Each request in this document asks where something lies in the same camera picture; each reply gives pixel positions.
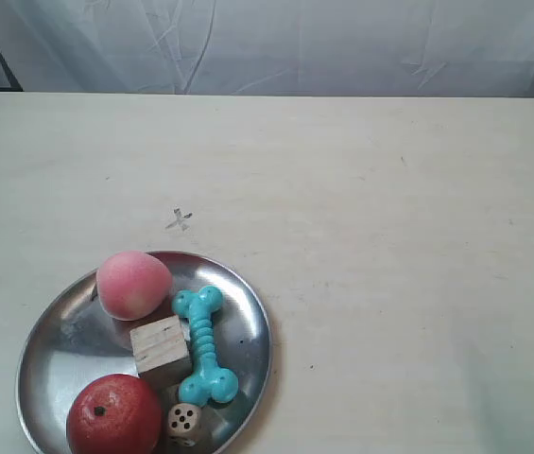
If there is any white backdrop curtain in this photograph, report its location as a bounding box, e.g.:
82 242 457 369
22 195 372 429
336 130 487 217
0 1 534 97

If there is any wooden cube block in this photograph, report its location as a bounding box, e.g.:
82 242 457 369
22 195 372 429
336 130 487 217
129 316 192 387

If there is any red toy orange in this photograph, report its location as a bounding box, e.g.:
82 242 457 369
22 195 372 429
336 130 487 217
66 374 163 453

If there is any pink toy peach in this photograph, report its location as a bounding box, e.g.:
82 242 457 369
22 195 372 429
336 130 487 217
95 251 173 321

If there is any teal bone toy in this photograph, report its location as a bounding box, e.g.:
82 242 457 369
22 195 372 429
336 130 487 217
172 286 239 407

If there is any round metal plate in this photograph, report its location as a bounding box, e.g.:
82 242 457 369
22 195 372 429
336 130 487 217
15 251 273 453

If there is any small wooden die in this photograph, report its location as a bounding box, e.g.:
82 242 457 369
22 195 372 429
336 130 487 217
166 403 202 446

